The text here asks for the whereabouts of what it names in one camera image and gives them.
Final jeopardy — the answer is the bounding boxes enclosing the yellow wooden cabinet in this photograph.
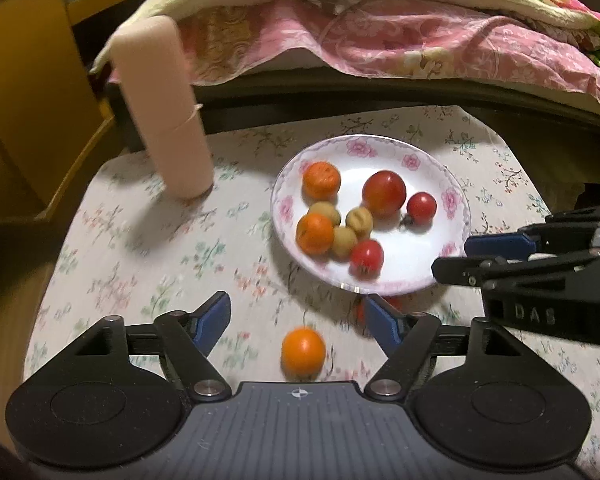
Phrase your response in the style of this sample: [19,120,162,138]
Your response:
[0,0,167,227]

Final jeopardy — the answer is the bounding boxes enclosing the pink floral blanket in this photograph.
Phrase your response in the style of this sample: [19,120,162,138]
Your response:
[91,0,600,127]

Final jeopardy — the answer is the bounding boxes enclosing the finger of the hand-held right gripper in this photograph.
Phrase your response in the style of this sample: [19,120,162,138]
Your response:
[464,207,600,260]
[431,248,600,292]

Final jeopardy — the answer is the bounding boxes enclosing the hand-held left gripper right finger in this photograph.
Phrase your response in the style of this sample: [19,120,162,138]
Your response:
[364,294,524,402]

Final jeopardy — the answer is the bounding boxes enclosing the small brown potato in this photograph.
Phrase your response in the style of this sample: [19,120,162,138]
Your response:
[332,226,358,261]

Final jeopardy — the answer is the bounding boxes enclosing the pink paper roll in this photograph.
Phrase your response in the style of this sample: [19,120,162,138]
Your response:
[111,15,215,201]

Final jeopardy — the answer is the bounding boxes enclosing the large red tomato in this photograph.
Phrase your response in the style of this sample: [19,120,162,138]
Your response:
[362,170,407,219]

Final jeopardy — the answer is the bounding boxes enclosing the orange mandarin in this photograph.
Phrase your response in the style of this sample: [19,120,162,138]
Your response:
[296,212,335,255]
[280,327,327,379]
[301,161,342,201]

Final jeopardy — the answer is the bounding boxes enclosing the floral tablecloth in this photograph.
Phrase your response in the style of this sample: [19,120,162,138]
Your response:
[22,105,600,463]

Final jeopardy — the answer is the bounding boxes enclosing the white plate with pink flowers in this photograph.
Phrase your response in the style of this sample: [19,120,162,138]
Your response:
[270,134,472,297]

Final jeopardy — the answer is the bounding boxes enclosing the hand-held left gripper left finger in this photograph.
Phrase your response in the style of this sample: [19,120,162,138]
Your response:
[75,290,232,404]

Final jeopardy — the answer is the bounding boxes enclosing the small red tomato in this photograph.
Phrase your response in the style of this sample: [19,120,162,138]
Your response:
[405,192,438,225]
[350,239,385,278]
[356,296,403,326]

